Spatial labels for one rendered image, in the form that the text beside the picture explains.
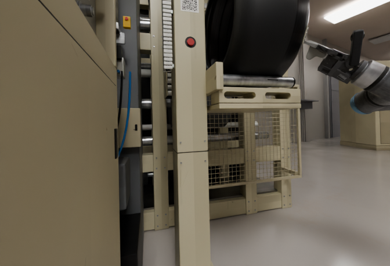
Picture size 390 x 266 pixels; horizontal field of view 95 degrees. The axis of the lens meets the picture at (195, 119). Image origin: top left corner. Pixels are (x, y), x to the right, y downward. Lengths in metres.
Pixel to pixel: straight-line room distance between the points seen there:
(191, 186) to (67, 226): 0.57
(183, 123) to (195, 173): 0.21
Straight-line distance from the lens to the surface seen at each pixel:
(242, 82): 0.73
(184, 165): 0.73
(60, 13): 0.25
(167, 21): 0.82
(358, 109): 0.98
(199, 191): 0.78
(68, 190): 0.23
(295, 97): 0.83
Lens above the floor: 0.74
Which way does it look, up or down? 1 degrees up
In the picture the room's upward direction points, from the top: 1 degrees counter-clockwise
